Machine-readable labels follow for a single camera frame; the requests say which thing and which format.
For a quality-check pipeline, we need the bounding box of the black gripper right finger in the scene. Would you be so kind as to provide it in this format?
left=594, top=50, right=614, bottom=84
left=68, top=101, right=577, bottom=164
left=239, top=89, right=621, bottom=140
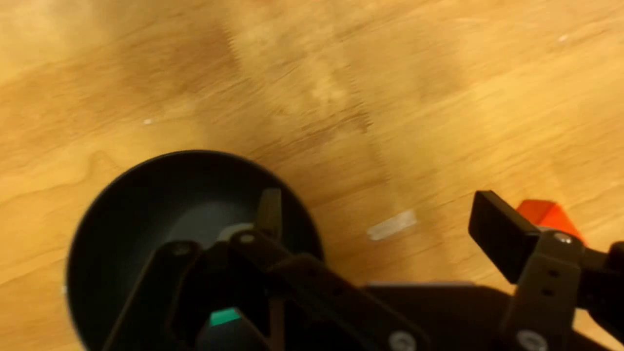
left=465, top=189, right=624, bottom=351

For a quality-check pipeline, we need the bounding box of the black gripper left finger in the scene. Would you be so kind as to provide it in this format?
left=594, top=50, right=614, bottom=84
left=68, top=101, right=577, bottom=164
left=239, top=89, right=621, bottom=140
left=103, top=187, right=430, bottom=351

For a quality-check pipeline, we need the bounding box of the red block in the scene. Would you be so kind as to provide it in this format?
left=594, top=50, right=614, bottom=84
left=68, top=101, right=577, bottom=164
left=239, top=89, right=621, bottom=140
left=514, top=197, right=586, bottom=245

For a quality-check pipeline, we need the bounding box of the black bowl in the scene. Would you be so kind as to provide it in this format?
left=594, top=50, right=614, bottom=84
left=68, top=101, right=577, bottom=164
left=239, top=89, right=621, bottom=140
left=64, top=148, right=325, bottom=351

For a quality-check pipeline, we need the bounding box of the green block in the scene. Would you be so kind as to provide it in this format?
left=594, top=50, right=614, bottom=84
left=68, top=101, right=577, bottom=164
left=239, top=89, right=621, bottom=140
left=206, top=306, right=245, bottom=329

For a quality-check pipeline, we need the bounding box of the clear tape piece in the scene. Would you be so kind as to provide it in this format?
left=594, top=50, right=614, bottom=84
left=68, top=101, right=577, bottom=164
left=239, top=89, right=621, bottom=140
left=364, top=206, right=419, bottom=244

